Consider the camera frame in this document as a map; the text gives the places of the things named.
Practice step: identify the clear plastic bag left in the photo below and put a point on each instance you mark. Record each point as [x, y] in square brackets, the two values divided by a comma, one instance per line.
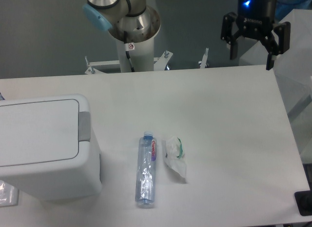
[9, 195]

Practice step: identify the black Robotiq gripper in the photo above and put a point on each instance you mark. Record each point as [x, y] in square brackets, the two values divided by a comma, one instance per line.
[255, 20]

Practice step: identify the clear plastic water bottle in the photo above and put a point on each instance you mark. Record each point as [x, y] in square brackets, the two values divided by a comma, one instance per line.
[146, 170]

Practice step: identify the white trash can body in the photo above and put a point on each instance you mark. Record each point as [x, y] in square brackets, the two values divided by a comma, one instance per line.
[65, 179]

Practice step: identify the white base mounting frame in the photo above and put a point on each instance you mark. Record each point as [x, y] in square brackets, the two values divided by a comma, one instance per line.
[159, 64]

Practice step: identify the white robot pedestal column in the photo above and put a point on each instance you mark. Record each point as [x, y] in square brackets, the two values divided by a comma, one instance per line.
[140, 53]

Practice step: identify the white trash can lid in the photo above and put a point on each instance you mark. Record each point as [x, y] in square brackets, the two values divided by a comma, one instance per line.
[39, 131]

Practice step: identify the crumpled white plastic wrapper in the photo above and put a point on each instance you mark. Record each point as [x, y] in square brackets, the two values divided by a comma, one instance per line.
[173, 156]

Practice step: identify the metal bolt bracket right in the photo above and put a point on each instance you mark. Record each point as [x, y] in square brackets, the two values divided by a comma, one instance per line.
[203, 63]

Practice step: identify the black device at table edge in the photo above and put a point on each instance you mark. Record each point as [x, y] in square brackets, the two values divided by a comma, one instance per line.
[304, 202]

